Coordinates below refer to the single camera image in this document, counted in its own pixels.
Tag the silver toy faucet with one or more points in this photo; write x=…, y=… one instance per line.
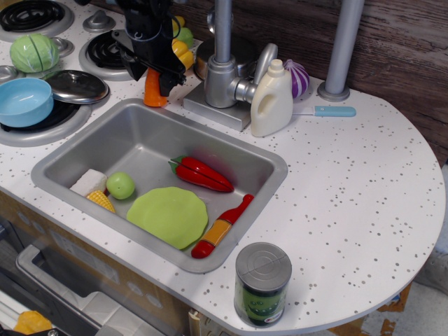
x=224, y=97

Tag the light green plastic plate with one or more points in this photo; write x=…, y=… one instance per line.
x=174, y=215

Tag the red toy ketchup bottle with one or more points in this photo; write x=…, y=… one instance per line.
x=221, y=226

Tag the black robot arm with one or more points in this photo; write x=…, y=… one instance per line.
x=145, y=19

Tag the grey green toy can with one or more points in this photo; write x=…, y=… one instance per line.
x=263, y=271

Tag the blue plastic bowl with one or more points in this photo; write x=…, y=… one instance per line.
x=25, y=102

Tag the silver pot lid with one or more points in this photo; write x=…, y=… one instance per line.
x=76, y=87

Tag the white toy block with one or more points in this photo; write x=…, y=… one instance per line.
x=91, y=181

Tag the purple white toy onion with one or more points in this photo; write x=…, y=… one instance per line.
x=299, y=77

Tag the yellow toy banana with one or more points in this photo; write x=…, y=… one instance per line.
x=178, y=23

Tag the green toy apple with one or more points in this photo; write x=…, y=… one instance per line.
x=120, y=185

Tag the black front left burner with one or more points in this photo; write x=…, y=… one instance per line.
x=64, y=120

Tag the silver stove knob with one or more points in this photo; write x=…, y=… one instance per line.
x=99, y=22
x=64, y=46
x=9, y=73

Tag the black back right burner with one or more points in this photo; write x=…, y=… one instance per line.
x=100, y=57

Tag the silver stove knob left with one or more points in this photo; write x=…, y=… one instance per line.
x=9, y=73

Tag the yellow object lower corner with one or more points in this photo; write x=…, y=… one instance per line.
x=30, y=322

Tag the green toy cabbage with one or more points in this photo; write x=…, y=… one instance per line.
x=34, y=53

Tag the orange toy carrot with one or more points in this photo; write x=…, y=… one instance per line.
x=152, y=96

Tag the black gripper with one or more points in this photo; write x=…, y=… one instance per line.
x=137, y=55

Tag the cream toy detergent bottle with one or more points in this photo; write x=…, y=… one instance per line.
x=272, y=104

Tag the blue handled toy knife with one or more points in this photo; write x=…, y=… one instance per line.
x=325, y=111

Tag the red toy chili pepper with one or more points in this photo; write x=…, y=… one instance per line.
x=196, y=172

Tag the grey vertical pole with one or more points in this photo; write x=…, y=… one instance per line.
x=334, y=88

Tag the yellow toy bell pepper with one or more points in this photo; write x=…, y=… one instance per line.
x=183, y=53

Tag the small green toy vegetable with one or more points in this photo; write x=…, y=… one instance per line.
x=185, y=35

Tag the black burner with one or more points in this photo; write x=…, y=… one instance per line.
x=64, y=120
x=49, y=18
x=100, y=57

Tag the grey oven door handle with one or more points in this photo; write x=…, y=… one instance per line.
x=82, y=311

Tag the silver metal pot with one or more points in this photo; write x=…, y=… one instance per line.
x=244, y=52

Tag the silver stove knob middle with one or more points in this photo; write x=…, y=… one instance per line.
x=64, y=46

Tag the yellow toy corn cob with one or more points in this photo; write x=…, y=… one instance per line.
x=100, y=198

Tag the grey toy sink basin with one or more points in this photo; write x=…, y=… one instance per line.
x=133, y=138

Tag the black back left burner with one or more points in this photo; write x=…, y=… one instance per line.
x=49, y=18

